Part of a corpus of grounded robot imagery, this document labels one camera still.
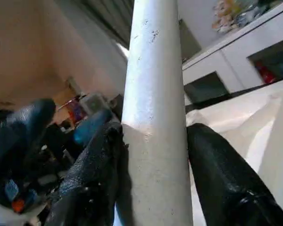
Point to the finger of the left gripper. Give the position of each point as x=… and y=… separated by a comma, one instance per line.
x=26, y=124
x=92, y=127

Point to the white plastic table leg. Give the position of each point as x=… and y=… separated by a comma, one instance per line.
x=153, y=94

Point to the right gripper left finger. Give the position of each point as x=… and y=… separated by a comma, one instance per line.
x=92, y=183

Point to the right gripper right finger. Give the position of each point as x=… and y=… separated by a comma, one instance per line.
x=226, y=188

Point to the red bottle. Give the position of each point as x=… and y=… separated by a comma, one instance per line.
x=266, y=74

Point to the grey curtain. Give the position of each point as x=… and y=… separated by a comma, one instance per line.
x=113, y=21

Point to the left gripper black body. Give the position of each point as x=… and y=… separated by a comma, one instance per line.
x=30, y=179

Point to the white sideboard with glass doors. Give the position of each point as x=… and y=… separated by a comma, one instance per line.
x=226, y=58

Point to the white plastic table top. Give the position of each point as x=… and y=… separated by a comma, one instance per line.
x=250, y=122

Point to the colourful flower decoration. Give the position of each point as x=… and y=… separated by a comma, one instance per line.
x=226, y=14

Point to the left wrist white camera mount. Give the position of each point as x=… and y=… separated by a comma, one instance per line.
x=4, y=216

